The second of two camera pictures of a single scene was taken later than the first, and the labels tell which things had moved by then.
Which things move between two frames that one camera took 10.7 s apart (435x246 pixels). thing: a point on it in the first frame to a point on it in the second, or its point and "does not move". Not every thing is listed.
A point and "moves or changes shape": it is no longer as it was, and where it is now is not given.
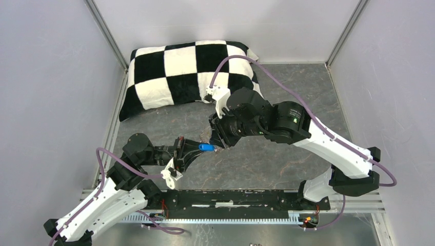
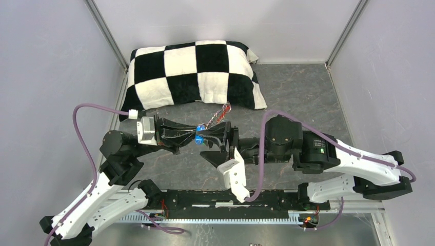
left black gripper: (190, 145) to (173, 135)
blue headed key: (206, 147) moves or changes shape
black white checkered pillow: (181, 73) does not move
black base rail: (159, 203) does not move
